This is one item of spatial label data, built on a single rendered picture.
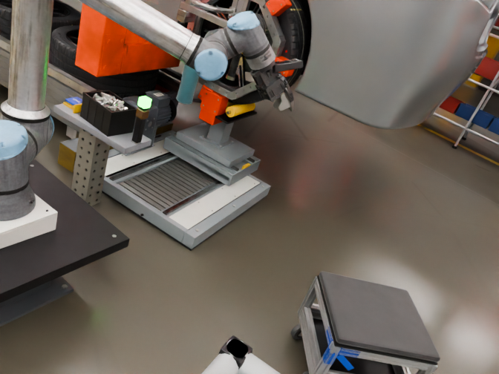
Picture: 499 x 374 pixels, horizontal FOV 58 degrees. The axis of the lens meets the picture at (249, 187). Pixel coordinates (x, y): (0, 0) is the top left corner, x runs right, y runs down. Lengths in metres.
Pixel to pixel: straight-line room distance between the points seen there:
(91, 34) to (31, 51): 0.88
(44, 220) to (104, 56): 1.04
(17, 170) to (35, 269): 0.31
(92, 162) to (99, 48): 0.58
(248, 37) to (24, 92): 0.73
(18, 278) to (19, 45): 0.70
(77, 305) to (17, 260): 0.38
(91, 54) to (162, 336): 1.40
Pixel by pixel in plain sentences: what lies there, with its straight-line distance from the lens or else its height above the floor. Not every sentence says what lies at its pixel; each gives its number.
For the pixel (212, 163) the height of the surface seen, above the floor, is 0.17.
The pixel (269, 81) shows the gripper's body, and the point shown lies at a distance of 1.53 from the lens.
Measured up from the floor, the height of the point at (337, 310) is 0.34.
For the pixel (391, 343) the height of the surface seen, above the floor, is 0.34.
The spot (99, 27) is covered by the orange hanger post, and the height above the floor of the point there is 0.76.
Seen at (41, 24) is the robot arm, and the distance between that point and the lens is 1.56.
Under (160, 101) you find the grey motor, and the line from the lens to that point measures 2.61.
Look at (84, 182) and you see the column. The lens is 2.27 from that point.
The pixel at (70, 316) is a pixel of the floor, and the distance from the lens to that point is 1.83.
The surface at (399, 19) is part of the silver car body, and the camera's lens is 2.23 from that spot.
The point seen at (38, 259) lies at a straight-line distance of 1.59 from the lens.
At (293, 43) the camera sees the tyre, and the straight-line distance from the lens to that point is 2.37.
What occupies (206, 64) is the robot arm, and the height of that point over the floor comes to 1.02.
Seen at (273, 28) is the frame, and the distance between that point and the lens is 2.32.
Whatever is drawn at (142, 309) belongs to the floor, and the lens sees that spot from 1.89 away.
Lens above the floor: 1.37
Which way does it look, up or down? 28 degrees down
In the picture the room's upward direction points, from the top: 20 degrees clockwise
